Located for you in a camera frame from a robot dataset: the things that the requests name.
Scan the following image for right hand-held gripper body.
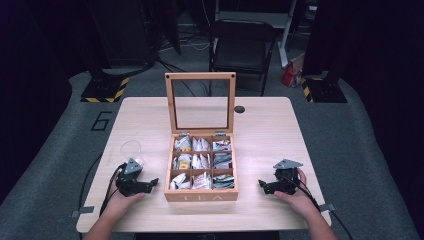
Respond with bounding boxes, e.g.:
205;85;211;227
272;158;304;196

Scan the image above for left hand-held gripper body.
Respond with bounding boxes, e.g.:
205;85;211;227
115;157;148;197

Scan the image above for person's left hand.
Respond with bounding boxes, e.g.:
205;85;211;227
103;171;147;217

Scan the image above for person's right hand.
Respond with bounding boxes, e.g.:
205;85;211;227
273;167;321;219

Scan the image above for clear glass cup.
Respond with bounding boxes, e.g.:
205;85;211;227
119;139;145;168

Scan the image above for assorted tea bags in compartments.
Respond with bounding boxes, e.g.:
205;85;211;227
169;135;236;191

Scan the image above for wooden tea box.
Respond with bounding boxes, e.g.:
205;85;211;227
163;71;240;203

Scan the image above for black stand base hazard stripes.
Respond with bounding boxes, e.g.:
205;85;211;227
300;75;348;104
80;75;130;104

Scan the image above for red and white bag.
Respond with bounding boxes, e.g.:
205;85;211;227
280;53;306;89

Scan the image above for black folding chair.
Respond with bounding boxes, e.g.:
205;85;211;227
208;19;278;97

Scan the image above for dark curtain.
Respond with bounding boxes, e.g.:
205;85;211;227
301;0;424;234
0;0;111;204

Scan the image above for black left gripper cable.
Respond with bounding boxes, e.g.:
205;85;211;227
77;152;125;218

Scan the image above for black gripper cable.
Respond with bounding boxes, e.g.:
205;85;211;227
77;152;125;218
283;174;355;240

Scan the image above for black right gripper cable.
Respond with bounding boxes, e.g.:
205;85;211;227
283;174;355;240

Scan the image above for loose floor cables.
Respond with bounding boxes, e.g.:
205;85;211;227
156;19;212;73

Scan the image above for white desk frame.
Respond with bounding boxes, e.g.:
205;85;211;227
214;0;319;69

